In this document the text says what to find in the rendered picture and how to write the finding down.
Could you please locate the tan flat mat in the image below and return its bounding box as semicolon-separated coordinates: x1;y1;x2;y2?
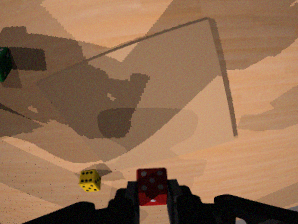
36;17;234;172

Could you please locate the green die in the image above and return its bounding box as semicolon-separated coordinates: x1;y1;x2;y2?
0;47;13;82

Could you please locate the red die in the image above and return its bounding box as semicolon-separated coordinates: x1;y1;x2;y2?
137;168;168;206

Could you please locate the yellow die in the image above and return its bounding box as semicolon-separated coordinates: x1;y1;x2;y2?
79;169;101;192

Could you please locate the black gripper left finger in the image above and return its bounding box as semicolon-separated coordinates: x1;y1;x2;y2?
22;181;140;224

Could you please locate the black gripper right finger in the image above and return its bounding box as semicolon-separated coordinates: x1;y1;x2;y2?
167;179;298;224

